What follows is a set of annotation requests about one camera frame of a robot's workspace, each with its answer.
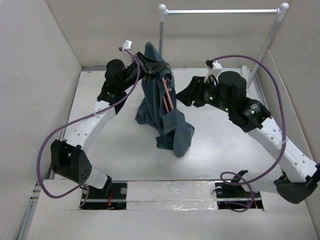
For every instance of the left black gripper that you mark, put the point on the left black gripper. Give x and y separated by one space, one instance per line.
149 67

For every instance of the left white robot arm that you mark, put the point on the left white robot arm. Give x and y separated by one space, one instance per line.
69 156

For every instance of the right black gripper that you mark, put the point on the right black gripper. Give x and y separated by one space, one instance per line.
193 92

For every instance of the white clothes rack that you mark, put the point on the white clothes rack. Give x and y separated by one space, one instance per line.
188 37

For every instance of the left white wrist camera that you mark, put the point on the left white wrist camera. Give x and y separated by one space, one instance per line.
126 48

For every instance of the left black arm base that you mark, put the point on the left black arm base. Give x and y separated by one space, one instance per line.
112 197

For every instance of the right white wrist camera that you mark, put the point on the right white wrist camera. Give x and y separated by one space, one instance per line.
214 68

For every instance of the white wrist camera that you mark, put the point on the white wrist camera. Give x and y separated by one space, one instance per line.
126 48
214 68

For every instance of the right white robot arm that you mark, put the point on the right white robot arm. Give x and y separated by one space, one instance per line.
299 175

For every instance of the pink clothes hanger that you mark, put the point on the pink clothes hanger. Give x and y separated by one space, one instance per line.
167 97

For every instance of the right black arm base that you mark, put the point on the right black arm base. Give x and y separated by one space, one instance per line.
235 197

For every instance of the blue t shirt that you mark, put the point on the blue t shirt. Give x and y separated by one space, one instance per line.
175 133

